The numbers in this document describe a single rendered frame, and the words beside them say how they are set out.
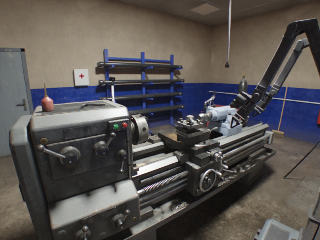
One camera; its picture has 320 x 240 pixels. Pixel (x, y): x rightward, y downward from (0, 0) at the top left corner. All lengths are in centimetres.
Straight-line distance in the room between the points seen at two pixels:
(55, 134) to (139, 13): 442
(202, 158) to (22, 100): 371
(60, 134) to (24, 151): 18
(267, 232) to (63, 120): 179
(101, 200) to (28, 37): 372
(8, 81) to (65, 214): 346
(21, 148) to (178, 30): 526
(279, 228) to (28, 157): 196
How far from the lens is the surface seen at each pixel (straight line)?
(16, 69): 422
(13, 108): 428
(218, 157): 147
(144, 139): 134
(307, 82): 530
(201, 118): 184
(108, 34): 455
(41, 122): 100
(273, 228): 191
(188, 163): 148
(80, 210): 112
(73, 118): 100
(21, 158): 104
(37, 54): 425
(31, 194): 113
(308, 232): 160
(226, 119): 216
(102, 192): 115
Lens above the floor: 152
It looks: 15 degrees down
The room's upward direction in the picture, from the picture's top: straight up
